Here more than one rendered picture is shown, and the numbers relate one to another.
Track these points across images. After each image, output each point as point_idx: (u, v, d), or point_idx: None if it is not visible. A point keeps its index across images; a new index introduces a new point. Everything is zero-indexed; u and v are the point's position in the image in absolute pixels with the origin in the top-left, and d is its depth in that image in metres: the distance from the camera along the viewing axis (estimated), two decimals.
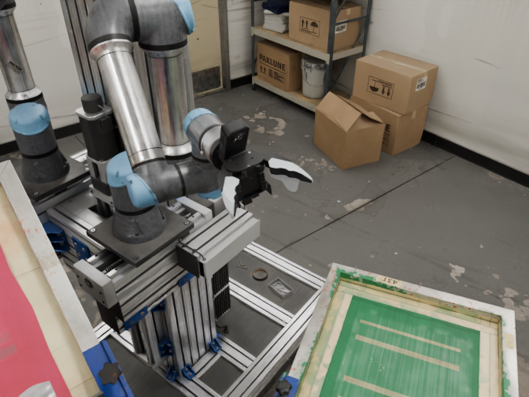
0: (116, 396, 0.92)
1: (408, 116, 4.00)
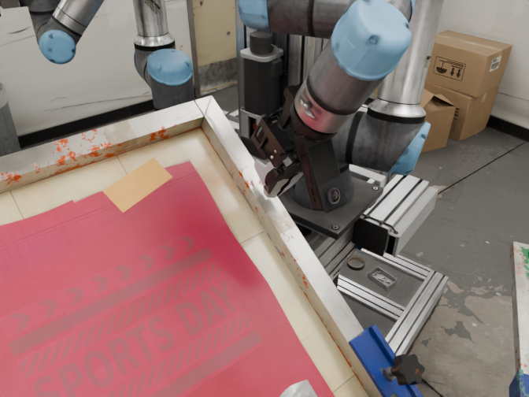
0: None
1: (479, 98, 3.76)
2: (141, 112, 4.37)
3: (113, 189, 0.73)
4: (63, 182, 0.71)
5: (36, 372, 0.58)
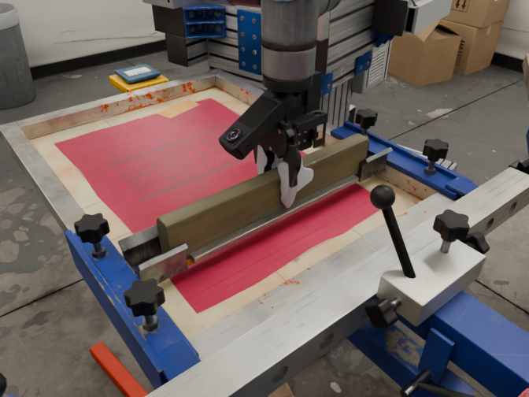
0: (377, 147, 0.91)
1: (483, 30, 3.80)
2: (148, 53, 4.41)
3: (163, 112, 1.15)
4: (133, 113, 1.14)
5: (123, 172, 0.92)
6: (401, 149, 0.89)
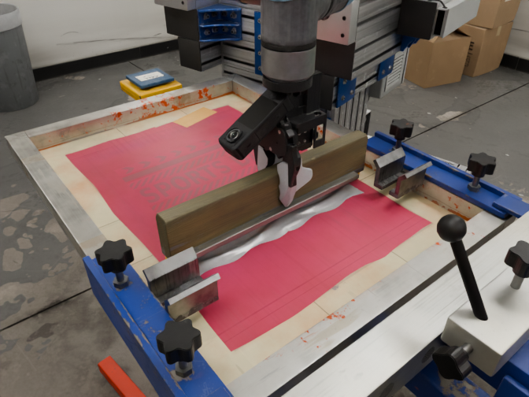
0: (413, 161, 0.85)
1: (493, 31, 3.74)
2: (152, 54, 4.35)
3: (179, 120, 1.09)
4: (147, 121, 1.08)
5: (140, 187, 0.86)
6: (440, 162, 0.82)
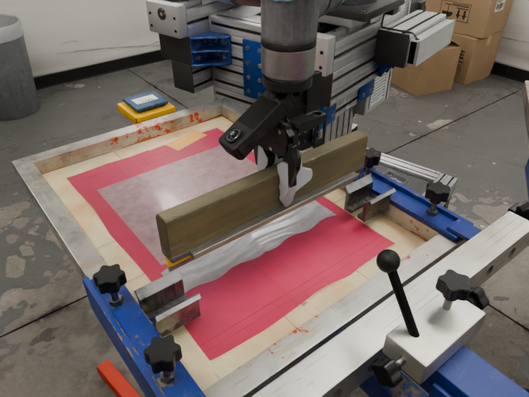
0: (381, 186, 0.94)
1: (483, 40, 3.83)
2: (150, 62, 4.44)
3: (172, 143, 1.18)
4: (142, 145, 1.17)
5: None
6: (404, 188, 0.92)
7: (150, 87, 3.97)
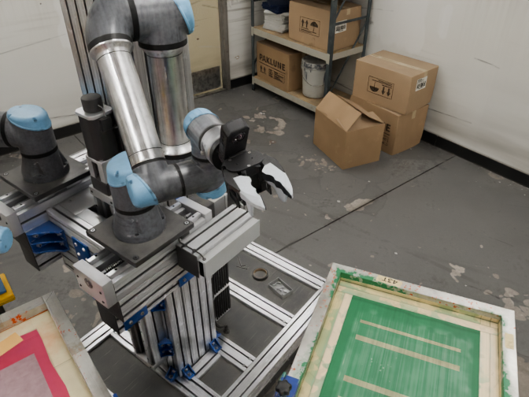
0: None
1: (408, 116, 4.00)
2: None
3: None
4: None
5: None
6: None
7: None
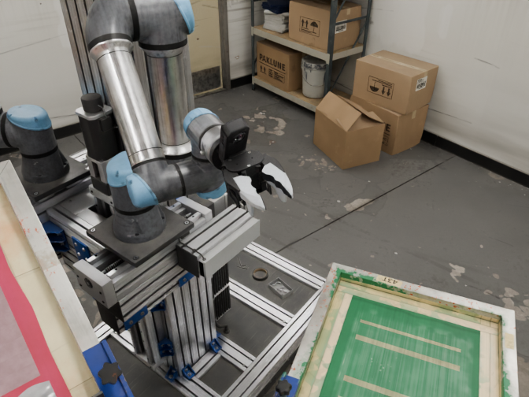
0: (116, 396, 0.92)
1: (408, 116, 4.00)
2: None
3: None
4: None
5: None
6: None
7: None
